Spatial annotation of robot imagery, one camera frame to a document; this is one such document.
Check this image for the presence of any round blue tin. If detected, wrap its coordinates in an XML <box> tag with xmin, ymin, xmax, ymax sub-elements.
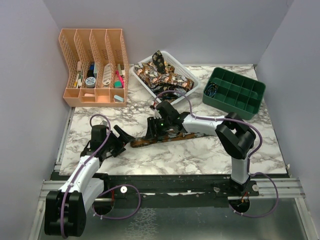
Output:
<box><xmin>84</xmin><ymin>76</ymin><xmax>97</xmax><ymax>89</ymax></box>

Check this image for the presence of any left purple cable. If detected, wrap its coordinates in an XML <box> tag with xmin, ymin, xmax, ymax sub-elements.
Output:
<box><xmin>59</xmin><ymin>114</ymin><xmax>141</xmax><ymax>238</ymax></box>

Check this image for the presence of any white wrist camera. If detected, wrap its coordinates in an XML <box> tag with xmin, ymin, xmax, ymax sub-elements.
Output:
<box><xmin>153</xmin><ymin>109</ymin><xmax>163</xmax><ymax>119</ymax></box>
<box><xmin>100</xmin><ymin>120</ymin><xmax>111</xmax><ymax>128</ymax></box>

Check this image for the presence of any peach plastic desk organizer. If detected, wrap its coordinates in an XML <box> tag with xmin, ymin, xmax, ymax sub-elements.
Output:
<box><xmin>58</xmin><ymin>28</ymin><xmax>129</xmax><ymax>107</ymax></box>

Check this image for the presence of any orange floral tie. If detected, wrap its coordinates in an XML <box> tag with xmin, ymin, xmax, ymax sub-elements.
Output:
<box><xmin>130</xmin><ymin>133</ymin><xmax>208</xmax><ymax>148</ymax></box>

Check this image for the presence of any green compartment tray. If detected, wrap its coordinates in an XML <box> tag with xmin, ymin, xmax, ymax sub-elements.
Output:
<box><xmin>202</xmin><ymin>67</ymin><xmax>266</xmax><ymax>120</ymax></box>

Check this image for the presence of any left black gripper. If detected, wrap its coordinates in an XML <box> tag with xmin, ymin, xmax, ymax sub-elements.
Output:
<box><xmin>103</xmin><ymin>124</ymin><xmax>135</xmax><ymax>156</ymax></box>

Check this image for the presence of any pink marker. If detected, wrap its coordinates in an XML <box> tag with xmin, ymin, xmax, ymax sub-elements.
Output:
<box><xmin>115</xmin><ymin>70</ymin><xmax>125</xmax><ymax>87</ymax></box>

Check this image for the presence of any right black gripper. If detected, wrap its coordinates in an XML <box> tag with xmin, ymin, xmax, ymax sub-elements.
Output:
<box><xmin>144</xmin><ymin>116</ymin><xmax>171</xmax><ymax>141</ymax></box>

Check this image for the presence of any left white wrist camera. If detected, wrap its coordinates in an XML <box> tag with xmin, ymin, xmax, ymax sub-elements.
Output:
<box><xmin>100</xmin><ymin>120</ymin><xmax>111</xmax><ymax>128</ymax></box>

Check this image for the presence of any pile of patterned ties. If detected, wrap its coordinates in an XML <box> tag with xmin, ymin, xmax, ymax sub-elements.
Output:
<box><xmin>133</xmin><ymin>50</ymin><xmax>195</xmax><ymax>95</ymax></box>

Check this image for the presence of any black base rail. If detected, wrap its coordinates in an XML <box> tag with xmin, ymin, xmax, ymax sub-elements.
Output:
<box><xmin>94</xmin><ymin>173</ymin><xmax>259</xmax><ymax>208</ymax></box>

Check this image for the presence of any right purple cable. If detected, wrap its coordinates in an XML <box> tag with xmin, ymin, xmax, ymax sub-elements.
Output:
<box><xmin>152</xmin><ymin>90</ymin><xmax>280</xmax><ymax>218</ymax></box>

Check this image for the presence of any purple cable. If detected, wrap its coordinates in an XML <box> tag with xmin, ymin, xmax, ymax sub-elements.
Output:
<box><xmin>59</xmin><ymin>114</ymin><xmax>141</xmax><ymax>238</ymax></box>
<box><xmin>152</xmin><ymin>90</ymin><xmax>280</xmax><ymax>218</ymax></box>

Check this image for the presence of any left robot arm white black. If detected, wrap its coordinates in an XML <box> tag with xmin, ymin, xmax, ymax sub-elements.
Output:
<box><xmin>44</xmin><ymin>124</ymin><xmax>135</xmax><ymax>238</ymax></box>

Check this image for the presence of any rolled tie in tray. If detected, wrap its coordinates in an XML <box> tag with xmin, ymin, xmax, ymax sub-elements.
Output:
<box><xmin>204</xmin><ymin>82</ymin><xmax>218</xmax><ymax>98</ymax></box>

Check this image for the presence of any teal eraser block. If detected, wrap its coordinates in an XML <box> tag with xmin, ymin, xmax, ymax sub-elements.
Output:
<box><xmin>114</xmin><ymin>80</ymin><xmax>123</xmax><ymax>89</ymax></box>

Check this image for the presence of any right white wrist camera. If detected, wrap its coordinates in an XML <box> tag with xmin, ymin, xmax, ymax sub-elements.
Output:
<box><xmin>153</xmin><ymin>109</ymin><xmax>163</xmax><ymax>119</ymax></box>

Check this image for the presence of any white plastic lattice basket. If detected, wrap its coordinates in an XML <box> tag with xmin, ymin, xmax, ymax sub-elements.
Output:
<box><xmin>130</xmin><ymin>50</ymin><xmax>200</xmax><ymax>105</ymax></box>

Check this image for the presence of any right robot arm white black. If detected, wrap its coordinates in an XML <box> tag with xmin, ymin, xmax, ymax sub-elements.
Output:
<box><xmin>145</xmin><ymin>101</ymin><xmax>256</xmax><ymax>196</ymax></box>

